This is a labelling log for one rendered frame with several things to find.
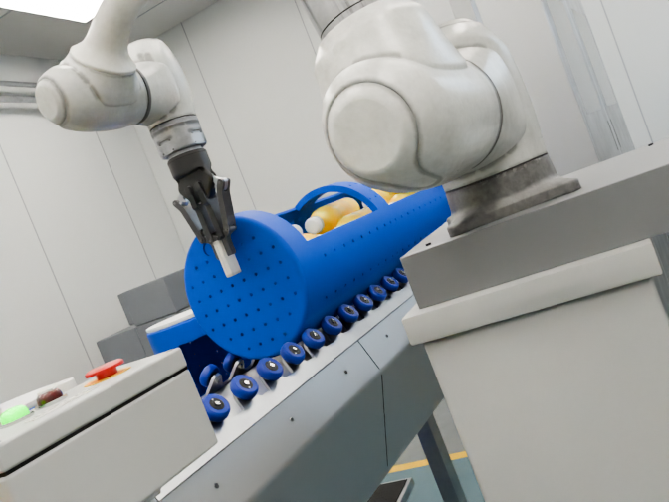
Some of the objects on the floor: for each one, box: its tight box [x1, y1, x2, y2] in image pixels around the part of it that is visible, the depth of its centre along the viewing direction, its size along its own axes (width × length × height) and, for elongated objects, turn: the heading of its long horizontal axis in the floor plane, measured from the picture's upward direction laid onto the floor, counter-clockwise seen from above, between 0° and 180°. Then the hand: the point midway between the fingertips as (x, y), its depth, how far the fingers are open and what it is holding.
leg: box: [417, 413, 468, 502], centre depth 188 cm, size 6×6×63 cm
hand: (227, 257), depth 123 cm, fingers closed
